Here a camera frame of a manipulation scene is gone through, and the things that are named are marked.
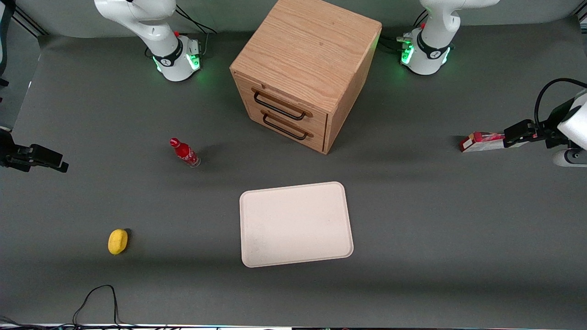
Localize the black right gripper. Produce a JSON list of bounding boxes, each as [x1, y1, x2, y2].
[[0, 130, 70, 174]]

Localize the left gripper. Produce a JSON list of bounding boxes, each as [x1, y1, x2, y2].
[[503, 98, 575, 150]]

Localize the red cookie box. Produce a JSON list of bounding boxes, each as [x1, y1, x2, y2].
[[459, 132, 529, 153]]

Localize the beige rectangular tray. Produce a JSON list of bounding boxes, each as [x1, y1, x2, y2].
[[239, 181, 354, 268]]

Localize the yellow lemon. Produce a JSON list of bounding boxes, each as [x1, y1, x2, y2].
[[108, 229, 129, 255]]

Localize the red cola bottle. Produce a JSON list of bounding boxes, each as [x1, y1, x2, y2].
[[169, 137, 201, 168]]

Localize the wooden drawer cabinet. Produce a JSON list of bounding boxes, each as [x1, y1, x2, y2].
[[229, 0, 383, 155]]

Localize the wooden drawer front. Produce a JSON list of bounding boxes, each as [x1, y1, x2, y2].
[[232, 72, 329, 138], [242, 102, 327, 154]]

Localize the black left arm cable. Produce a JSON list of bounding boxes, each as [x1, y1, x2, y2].
[[533, 78, 587, 125]]

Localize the black looped table cable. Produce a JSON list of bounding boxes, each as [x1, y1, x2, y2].
[[72, 285, 138, 329]]

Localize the black left arm base cables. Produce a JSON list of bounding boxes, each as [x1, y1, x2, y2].
[[380, 9, 430, 52]]

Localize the black arm base cables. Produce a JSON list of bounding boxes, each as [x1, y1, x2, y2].
[[175, 5, 217, 58], [380, 9, 430, 52]]

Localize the black cable bundle table edge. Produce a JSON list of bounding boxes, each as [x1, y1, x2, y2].
[[0, 315, 216, 330]]

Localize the black right arm base cables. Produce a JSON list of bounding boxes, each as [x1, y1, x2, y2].
[[175, 5, 217, 58]]

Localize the black wire drawer handle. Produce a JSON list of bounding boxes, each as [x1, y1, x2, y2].
[[253, 91, 307, 121], [262, 113, 309, 141]]

